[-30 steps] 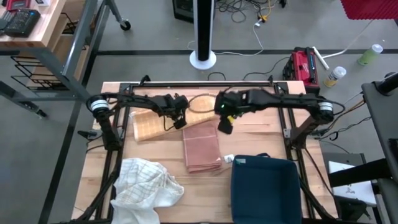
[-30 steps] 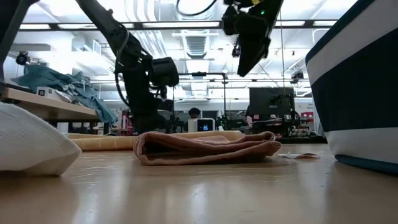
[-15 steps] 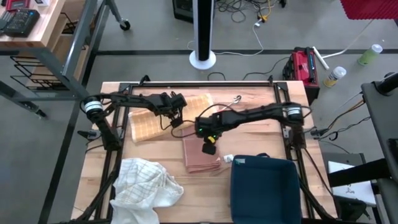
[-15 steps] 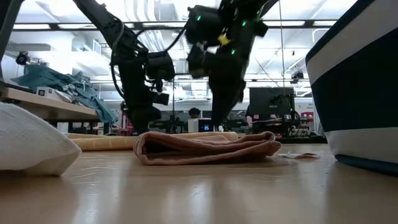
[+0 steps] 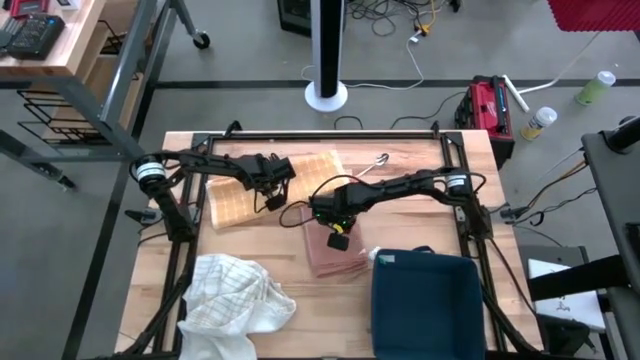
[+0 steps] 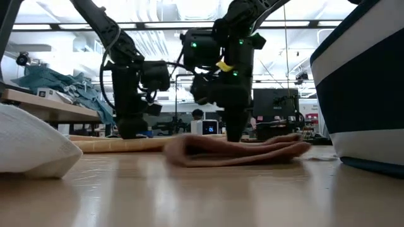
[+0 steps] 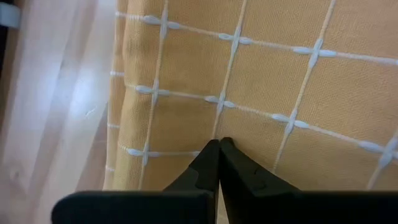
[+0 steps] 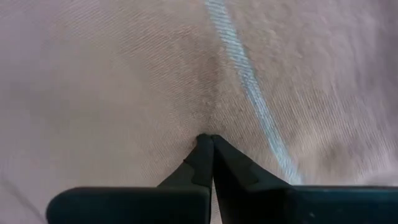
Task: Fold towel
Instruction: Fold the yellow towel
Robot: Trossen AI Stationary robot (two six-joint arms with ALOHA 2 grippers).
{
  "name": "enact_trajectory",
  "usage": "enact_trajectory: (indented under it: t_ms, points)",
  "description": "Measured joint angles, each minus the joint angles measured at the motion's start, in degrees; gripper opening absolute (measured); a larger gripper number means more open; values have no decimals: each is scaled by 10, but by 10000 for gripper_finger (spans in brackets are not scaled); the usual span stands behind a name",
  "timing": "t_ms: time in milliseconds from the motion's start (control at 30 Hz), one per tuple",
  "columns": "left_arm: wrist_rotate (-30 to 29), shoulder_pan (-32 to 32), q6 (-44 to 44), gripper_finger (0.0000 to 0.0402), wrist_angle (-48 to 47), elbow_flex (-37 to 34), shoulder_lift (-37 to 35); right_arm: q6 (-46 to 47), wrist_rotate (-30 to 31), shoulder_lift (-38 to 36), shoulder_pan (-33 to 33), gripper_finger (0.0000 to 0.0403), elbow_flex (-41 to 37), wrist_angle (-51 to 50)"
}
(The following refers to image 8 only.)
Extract pink towel with white stripes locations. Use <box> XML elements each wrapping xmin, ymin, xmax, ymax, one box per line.
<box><xmin>0</xmin><ymin>0</ymin><xmax>398</xmax><ymax>224</ymax></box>

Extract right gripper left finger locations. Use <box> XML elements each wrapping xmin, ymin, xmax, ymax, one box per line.
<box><xmin>46</xmin><ymin>134</ymin><xmax>215</xmax><ymax>224</ymax></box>

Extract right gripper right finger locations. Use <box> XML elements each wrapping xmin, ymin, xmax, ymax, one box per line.
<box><xmin>213</xmin><ymin>134</ymin><xmax>398</xmax><ymax>224</ymax></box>

